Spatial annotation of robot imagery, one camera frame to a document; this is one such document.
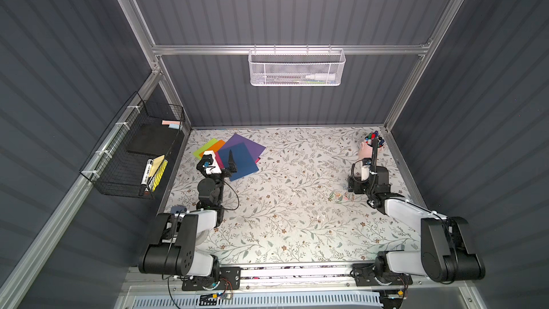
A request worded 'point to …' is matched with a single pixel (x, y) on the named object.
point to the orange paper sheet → (215, 147)
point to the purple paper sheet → (255, 149)
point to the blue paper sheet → (245, 164)
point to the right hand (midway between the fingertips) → (363, 178)
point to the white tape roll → (201, 237)
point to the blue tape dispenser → (174, 209)
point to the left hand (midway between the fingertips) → (216, 152)
